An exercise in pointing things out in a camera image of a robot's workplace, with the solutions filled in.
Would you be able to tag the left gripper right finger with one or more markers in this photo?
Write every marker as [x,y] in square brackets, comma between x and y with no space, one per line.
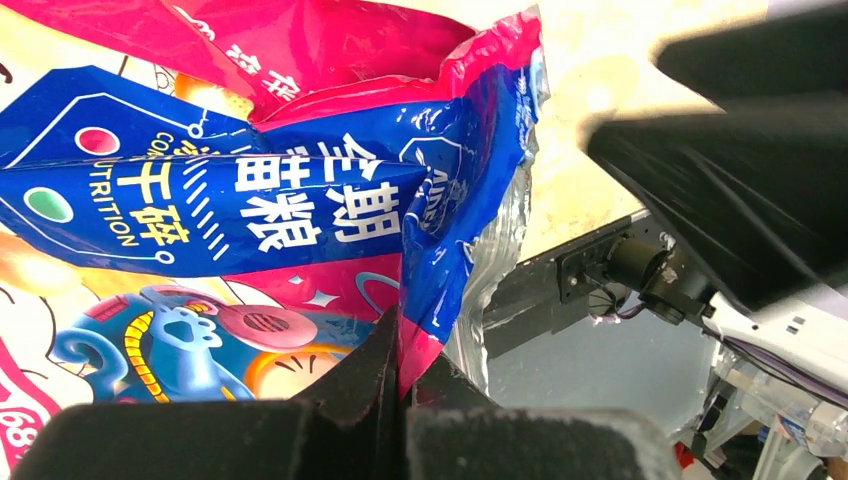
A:
[454,431]

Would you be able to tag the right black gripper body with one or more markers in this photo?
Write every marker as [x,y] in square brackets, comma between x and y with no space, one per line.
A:
[756,190]

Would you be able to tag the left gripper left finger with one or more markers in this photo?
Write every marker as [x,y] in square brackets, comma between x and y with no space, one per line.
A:
[343,426]

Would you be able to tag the pink blue pet food bag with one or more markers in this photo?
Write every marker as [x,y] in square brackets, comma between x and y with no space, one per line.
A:
[219,200]

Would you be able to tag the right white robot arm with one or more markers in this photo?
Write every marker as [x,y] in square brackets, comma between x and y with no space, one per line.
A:
[799,338]

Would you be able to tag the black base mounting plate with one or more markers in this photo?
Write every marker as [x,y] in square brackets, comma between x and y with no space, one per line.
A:
[548,292]

